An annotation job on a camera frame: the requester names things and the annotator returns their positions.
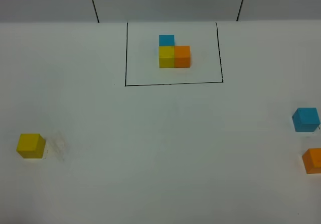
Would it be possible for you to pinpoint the yellow template cube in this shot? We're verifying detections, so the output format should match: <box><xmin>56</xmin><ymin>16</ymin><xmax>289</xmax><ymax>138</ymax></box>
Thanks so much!
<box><xmin>158</xmin><ymin>46</ymin><xmax>175</xmax><ymax>68</ymax></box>

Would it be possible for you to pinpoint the orange template cube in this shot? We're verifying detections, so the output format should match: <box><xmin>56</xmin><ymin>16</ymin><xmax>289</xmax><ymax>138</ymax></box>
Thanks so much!
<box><xmin>174</xmin><ymin>46</ymin><xmax>191</xmax><ymax>68</ymax></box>

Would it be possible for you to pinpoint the blue template cube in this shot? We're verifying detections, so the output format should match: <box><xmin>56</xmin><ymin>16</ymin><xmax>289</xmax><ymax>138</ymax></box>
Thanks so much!
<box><xmin>158</xmin><ymin>35</ymin><xmax>175</xmax><ymax>47</ymax></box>

